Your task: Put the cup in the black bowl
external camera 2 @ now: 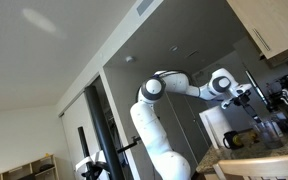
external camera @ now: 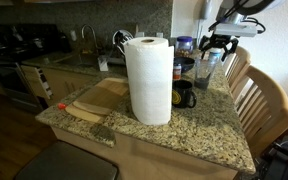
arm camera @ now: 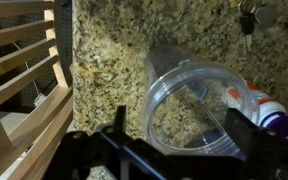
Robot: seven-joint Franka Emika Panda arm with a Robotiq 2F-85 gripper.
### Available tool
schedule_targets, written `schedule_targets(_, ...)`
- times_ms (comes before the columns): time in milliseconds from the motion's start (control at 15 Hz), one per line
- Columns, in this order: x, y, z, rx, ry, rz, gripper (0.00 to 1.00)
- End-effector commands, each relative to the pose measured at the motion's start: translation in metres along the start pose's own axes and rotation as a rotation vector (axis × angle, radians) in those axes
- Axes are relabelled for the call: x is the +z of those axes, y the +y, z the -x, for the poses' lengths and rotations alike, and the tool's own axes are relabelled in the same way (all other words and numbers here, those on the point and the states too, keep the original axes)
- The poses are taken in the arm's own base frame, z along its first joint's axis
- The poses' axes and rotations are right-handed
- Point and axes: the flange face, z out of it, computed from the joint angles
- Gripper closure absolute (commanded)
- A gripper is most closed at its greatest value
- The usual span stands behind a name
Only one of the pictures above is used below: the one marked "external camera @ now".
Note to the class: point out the white bottle blue label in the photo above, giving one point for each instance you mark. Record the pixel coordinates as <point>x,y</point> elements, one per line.
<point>214,55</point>

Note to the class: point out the metal kitchen faucet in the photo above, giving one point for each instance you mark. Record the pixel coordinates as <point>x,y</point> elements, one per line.
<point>94,36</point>

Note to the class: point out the clear plastic blender cup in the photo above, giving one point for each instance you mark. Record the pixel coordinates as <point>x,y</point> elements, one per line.
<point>203,75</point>

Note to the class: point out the black mug yellow logo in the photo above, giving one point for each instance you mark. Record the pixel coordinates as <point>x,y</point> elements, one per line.
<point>181,95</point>

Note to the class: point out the wooden chair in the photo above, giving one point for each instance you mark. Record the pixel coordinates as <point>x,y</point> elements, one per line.
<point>242,56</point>
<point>270,90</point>

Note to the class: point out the kitchen sink basin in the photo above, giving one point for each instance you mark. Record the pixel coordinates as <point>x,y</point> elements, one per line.
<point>77,60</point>

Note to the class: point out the large wooden cutting board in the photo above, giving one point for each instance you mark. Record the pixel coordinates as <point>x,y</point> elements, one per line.
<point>100,95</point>

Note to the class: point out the thin wooden cutting board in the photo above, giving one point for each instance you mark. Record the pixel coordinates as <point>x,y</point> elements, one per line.
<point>84,115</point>

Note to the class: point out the white pill bottle orange label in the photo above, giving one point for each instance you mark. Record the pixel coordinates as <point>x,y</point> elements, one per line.
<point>177,72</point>

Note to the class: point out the open wooden drawer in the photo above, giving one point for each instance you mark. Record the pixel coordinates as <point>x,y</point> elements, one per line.
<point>34,80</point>

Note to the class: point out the white wall outlet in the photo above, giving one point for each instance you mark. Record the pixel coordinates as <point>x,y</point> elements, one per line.
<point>73,35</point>

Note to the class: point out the black bowl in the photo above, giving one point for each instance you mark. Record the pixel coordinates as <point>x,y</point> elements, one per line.
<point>185,64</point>

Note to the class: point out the black kitchen stove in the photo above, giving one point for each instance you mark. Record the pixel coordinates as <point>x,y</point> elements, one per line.
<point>14,43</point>

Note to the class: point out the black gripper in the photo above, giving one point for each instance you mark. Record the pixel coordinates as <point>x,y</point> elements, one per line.
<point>219,40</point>

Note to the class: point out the white paper towel roll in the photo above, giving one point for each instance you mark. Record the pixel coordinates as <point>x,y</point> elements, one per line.
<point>149,83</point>

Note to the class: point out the nut jar purple lid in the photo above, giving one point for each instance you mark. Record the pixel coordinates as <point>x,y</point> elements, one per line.
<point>184,46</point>

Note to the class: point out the dish rack with dishes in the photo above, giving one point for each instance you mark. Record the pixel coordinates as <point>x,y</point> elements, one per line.
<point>120,38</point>

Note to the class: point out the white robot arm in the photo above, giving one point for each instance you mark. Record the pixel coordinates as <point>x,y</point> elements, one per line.
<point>247,5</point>

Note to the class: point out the small red object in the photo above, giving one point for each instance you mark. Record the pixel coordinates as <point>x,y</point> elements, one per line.
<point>61,106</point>

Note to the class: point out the small white sink container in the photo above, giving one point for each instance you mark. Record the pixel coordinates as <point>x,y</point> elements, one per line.
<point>103,63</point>

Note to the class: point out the grey trash can lid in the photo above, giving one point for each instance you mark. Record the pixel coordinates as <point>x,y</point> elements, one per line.
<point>64,163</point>

